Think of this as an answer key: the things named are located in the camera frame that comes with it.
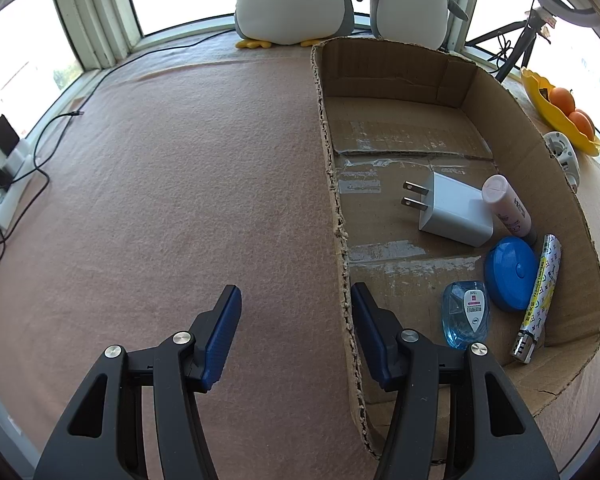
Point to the blue round tape measure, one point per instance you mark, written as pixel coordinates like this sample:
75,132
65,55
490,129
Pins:
509,273

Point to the yellow fruit bowl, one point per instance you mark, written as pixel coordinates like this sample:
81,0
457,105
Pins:
537,88

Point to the pink lotion bottle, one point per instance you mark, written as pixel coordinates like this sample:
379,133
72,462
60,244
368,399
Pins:
504,202

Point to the pink towel mat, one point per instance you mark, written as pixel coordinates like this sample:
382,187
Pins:
280,171

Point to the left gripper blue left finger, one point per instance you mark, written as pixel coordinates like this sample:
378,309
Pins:
100,433

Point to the large penguin plush toy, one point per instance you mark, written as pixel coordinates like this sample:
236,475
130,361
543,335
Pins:
292,0

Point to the white usb charger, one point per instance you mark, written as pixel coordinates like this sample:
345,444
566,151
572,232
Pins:
451,209

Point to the patterned white lighter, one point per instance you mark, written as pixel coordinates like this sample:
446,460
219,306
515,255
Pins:
532,326

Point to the blue clear small bottle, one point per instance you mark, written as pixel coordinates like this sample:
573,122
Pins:
465,314

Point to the black tripod stand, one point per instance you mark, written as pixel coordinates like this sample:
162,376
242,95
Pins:
511,45

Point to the small penguin plush toy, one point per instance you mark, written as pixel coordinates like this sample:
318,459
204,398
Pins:
422,22

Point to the white travel adapter plug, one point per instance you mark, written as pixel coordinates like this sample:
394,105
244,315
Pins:
562,149

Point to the brown cardboard box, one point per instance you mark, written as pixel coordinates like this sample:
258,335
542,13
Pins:
411,134

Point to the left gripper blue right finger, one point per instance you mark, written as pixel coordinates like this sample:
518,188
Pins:
492,434

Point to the white power strip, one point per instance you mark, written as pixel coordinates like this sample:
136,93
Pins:
14,179

